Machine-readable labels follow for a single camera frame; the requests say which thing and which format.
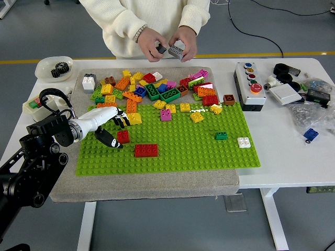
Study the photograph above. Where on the person's left hand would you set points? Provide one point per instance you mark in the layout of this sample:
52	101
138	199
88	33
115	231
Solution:
188	39

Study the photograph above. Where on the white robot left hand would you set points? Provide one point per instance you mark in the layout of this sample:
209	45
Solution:
99	116

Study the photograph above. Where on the person's right hand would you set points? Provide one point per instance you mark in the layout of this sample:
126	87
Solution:
149	43

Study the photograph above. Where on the dark grey brick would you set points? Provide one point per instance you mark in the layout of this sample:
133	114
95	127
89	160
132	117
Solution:
161	48

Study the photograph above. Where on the light grey studded brick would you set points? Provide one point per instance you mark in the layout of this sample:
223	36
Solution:
176	51

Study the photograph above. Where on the red square brick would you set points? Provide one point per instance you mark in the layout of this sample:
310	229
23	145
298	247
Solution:
123	136
185	82
149	77

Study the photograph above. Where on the yellow arched brick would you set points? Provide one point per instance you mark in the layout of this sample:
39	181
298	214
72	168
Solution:
135	119

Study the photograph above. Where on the red two-by-four brick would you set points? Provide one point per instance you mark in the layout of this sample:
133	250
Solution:
146	150

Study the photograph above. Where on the person's left forearm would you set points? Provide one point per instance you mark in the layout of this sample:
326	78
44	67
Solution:
196	15

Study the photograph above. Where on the person's right forearm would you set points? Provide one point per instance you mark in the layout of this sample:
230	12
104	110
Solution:
120	23

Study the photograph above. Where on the orange two-by-four brick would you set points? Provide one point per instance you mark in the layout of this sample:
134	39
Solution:
206	92
104	104
131	105
122	83

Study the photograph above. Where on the small dark green brick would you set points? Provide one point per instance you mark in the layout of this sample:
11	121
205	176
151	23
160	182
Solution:
99	100
221	136

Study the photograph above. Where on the yellow square brick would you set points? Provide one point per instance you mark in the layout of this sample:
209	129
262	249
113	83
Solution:
216	109
196	117
159	104
185	107
110	98
106	89
171	108

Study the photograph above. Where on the white square brick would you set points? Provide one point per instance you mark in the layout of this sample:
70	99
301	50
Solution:
157	75
244	143

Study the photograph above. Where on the white and grey brick stack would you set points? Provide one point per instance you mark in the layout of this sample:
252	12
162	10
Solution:
88	83

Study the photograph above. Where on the small yellow brick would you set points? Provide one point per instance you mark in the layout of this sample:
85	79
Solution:
143	83
133	80
126	73
138	76

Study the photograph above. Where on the brown square brick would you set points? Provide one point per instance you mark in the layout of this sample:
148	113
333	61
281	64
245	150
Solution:
110	81
228	100

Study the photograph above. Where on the pink brick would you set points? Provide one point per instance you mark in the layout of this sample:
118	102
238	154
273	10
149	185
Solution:
195	76
171	84

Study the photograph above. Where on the orange long curved brick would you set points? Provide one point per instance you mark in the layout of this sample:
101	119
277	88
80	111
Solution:
132	96

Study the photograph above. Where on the lime green long brick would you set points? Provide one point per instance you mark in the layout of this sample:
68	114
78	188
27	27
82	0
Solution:
195	83

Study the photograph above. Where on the blue square brick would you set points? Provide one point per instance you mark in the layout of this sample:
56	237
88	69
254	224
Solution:
140	92
311	133
162	88

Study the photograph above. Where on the long red sloped brick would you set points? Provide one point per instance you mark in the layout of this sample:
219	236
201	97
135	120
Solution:
204	86

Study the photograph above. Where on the brown hollow brick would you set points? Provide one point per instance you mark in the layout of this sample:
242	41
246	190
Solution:
182	90

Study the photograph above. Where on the green hollow brick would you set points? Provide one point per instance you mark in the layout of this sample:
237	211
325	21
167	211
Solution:
171	99
154	97

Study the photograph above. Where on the glossy red brick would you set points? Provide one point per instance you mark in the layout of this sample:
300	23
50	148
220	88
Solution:
210	100

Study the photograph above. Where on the green studded baseplate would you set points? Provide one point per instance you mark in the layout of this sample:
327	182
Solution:
183	157

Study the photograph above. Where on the person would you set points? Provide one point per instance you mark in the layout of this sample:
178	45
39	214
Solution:
146	13

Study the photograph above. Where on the white printed tube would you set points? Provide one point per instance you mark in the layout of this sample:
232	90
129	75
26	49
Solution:
61	100

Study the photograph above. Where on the black metal gears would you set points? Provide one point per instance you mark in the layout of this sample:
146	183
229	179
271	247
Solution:
60	70

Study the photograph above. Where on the white plastic bowl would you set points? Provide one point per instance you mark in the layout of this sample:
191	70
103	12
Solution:
43	69

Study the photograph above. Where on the grey-brown fabric mat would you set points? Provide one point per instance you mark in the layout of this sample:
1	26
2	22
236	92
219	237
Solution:
146	187

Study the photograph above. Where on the white pushbutton control box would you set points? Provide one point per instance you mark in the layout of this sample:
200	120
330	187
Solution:
252	98

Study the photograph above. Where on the black rubber tire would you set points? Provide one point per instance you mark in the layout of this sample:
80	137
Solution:
278	78
275	69
299	86

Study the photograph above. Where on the white cylinder metal tip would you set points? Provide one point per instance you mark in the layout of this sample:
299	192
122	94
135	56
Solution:
272	83

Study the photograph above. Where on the small clear-lidded black box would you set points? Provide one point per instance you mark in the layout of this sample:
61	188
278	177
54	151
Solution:
295	71

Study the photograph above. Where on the white table leg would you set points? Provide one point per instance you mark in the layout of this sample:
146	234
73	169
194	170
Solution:
86	227
276	225

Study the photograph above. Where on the green plastic connector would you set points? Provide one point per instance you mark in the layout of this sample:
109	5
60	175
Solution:
303	86

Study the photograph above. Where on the clear bag blue parts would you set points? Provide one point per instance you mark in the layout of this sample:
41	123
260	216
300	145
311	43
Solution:
318	84

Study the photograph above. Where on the clear bag of screws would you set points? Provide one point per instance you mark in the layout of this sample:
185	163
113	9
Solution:
303	115

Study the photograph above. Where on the black power adapter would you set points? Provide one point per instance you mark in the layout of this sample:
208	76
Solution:
318	96

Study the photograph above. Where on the grey metal floor plate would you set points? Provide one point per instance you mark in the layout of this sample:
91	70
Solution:
235	204

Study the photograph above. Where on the white red-green switch box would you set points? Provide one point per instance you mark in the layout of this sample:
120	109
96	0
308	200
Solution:
28	109

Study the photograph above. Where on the white flat wall switch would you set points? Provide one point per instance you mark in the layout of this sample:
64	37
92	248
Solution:
285	94

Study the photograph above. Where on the white furniture frame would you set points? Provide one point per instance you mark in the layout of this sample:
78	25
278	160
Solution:
5	10

